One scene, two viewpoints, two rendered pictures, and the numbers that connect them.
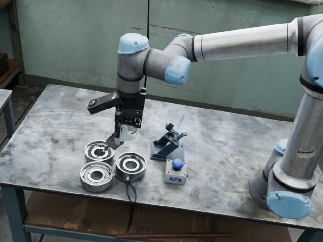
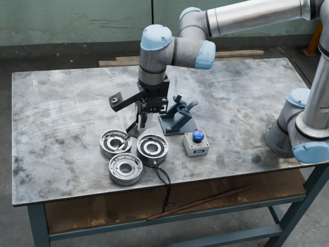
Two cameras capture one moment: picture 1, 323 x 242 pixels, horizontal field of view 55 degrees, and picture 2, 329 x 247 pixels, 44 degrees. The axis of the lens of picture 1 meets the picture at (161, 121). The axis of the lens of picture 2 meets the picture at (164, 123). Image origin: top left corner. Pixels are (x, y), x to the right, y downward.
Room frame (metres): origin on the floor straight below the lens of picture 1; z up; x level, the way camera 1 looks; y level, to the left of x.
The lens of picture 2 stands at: (-0.10, 0.33, 1.86)
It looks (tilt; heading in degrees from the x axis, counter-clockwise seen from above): 45 degrees down; 342
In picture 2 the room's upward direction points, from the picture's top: 11 degrees clockwise
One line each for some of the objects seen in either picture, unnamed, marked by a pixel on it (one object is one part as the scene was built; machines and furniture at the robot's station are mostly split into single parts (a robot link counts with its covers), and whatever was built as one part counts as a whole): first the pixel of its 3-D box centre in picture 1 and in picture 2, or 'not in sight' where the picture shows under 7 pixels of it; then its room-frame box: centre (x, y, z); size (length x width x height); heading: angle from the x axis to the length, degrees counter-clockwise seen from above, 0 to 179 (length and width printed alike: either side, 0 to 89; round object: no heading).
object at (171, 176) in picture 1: (177, 172); (197, 143); (0.77, -0.09, 0.82); 0.08 x 0.07 x 0.05; 94
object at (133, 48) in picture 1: (133, 56); (156, 48); (0.76, 0.11, 1.23); 0.09 x 0.08 x 0.11; 77
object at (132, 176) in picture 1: (130, 166); (152, 149); (0.75, 0.07, 0.82); 0.10 x 0.10 x 0.04
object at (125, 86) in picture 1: (129, 81); (151, 71); (0.76, 0.11, 1.15); 0.08 x 0.08 x 0.05
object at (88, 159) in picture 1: (99, 154); (115, 144); (0.78, 0.19, 0.82); 0.10 x 0.10 x 0.04
